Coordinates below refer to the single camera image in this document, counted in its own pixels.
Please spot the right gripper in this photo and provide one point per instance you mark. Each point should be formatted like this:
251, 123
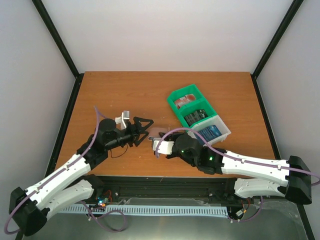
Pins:
173, 135

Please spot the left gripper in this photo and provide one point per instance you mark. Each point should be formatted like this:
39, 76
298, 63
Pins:
135, 134

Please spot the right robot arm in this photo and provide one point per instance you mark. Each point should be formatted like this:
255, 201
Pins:
288, 179

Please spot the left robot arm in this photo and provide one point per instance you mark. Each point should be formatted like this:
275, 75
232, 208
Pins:
32, 207

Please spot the blue card stack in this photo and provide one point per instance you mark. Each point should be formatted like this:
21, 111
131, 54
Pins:
210, 133

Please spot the white bin with blue cards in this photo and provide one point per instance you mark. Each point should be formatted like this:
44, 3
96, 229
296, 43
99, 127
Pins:
218, 122

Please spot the black card stack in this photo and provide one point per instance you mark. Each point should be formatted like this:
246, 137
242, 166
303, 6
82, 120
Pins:
195, 117

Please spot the green bin with red cards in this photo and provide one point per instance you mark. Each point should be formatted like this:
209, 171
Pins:
192, 88

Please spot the green bin with black cards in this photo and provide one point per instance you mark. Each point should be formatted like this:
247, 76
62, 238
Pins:
191, 107

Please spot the red white card stack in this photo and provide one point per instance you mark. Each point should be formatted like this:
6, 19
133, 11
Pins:
182, 101

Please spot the left electronics board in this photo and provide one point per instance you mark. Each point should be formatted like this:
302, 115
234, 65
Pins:
105, 199

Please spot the right connector plug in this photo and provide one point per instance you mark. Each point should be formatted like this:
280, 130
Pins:
240, 213

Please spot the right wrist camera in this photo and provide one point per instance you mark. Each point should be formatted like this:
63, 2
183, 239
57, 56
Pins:
165, 147

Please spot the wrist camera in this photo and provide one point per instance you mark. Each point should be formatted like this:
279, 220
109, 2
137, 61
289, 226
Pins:
123, 119
165, 147

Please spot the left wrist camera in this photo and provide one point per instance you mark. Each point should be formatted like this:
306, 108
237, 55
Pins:
123, 119

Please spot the black aluminium frame rail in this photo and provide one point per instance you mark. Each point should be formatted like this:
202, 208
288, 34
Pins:
223, 191

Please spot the light blue cable duct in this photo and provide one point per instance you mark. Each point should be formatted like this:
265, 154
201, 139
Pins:
150, 210

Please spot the left black corner post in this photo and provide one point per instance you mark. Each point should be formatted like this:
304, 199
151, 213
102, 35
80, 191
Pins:
48, 22

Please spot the black corner post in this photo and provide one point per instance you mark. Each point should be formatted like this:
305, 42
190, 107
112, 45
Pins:
48, 22
283, 26

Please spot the right black corner post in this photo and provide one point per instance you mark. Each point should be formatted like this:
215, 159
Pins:
283, 26

